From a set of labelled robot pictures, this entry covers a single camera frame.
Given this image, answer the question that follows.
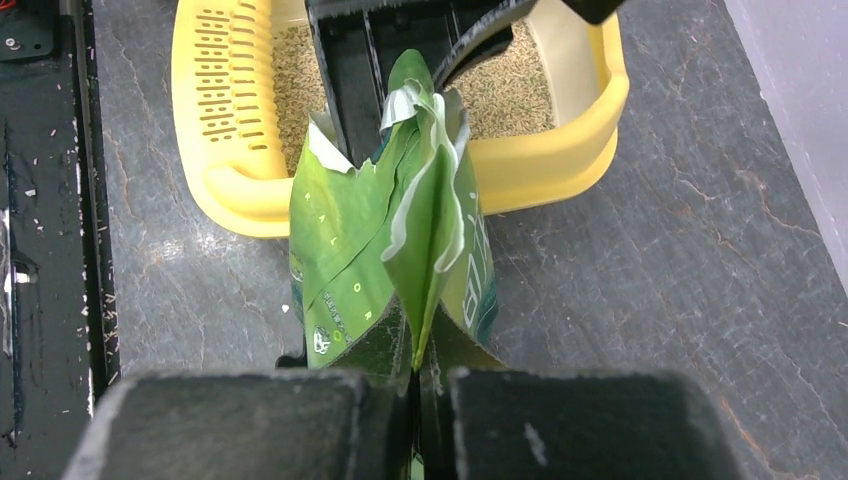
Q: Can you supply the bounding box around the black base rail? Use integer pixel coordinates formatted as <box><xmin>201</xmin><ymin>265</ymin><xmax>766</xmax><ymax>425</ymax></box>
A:
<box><xmin>1</xmin><ymin>1</ymin><xmax>120</xmax><ymax>479</ymax></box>

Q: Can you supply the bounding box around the black bag clip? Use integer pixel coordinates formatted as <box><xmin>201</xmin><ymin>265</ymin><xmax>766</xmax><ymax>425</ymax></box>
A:
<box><xmin>275</xmin><ymin>352</ymin><xmax>308</xmax><ymax>369</ymax></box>

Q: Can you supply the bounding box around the green litter bag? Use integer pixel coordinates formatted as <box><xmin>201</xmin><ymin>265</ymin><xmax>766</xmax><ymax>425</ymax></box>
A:
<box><xmin>289</xmin><ymin>49</ymin><xmax>497</xmax><ymax>368</ymax></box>

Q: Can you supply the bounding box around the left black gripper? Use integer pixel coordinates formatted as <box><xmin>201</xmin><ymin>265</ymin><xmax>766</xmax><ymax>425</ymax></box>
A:
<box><xmin>306</xmin><ymin>1</ymin><xmax>626</xmax><ymax>169</ymax></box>

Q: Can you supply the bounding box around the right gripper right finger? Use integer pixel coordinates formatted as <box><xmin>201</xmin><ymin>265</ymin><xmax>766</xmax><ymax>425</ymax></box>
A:
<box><xmin>421</xmin><ymin>313</ymin><xmax>741</xmax><ymax>479</ymax></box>

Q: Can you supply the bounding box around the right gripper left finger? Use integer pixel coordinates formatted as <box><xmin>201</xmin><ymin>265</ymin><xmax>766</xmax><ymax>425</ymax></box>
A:
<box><xmin>64</xmin><ymin>302</ymin><xmax>413</xmax><ymax>479</ymax></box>

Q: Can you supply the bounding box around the yellow litter box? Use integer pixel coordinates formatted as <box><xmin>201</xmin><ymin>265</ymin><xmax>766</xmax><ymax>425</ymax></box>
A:
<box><xmin>171</xmin><ymin>1</ymin><xmax>630</xmax><ymax>238</ymax></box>

